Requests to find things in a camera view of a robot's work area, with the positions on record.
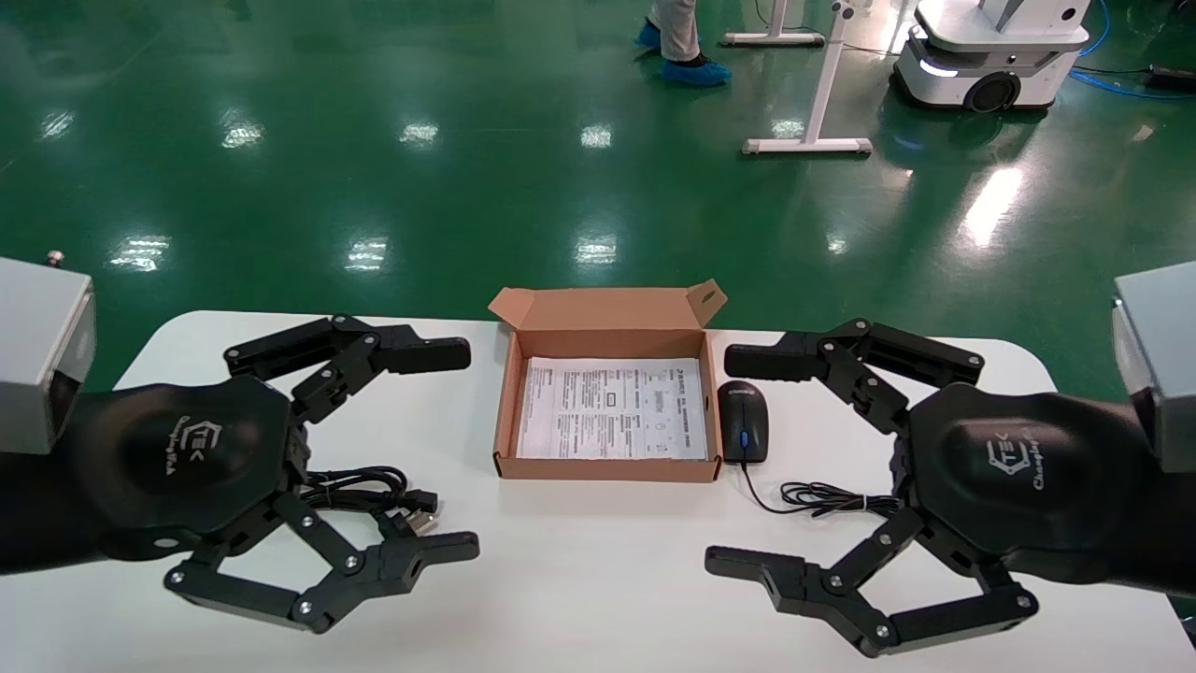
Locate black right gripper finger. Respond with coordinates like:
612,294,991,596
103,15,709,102
705,509,1040,657
724,319,986,434

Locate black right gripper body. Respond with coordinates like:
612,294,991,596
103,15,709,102
892,381,1141,585

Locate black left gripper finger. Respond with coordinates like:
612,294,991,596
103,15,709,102
224,315,472,423
164,494,481,635

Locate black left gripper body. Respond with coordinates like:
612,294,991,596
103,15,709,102
70,377,311,563

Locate black wired computer mouse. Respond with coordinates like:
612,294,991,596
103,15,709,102
718,380,905,518

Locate black power cable bundle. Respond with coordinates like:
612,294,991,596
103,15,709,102
304,466,439,538

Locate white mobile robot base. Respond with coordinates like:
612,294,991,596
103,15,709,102
892,0,1092,115

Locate brown cardboard box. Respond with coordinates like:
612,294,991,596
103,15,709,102
488,279,728,483

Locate printed white paper sheet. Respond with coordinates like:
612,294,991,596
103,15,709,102
516,356,708,462

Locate person legs in grey trousers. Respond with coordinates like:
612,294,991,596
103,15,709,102
649,0,703,64

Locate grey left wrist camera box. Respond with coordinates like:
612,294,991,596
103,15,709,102
0,251,97,456

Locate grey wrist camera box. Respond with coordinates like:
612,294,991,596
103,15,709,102
0,251,97,456
1111,262,1196,474

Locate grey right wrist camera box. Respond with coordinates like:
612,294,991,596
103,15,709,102
1111,262,1196,474

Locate white table frame with post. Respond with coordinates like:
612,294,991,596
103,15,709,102
742,0,874,156

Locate white table frame foot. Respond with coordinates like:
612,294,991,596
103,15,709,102
721,0,828,48

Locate blue floor cable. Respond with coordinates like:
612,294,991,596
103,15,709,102
1069,0,1196,100

